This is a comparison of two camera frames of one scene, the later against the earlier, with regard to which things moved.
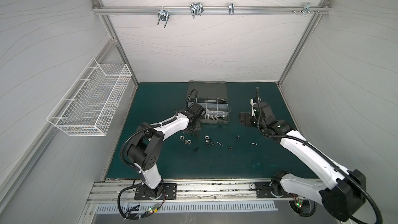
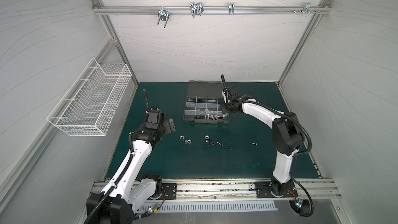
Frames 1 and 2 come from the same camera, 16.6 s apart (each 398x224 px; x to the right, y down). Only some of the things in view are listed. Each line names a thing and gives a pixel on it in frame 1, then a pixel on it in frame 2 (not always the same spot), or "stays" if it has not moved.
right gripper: x=246 y=117 → x=227 y=100
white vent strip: x=154 y=208 stays
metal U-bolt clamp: x=164 y=15 stays
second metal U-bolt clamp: x=196 y=9 stays
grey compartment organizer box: x=212 y=95 stays
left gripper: x=198 y=126 → x=167 y=129
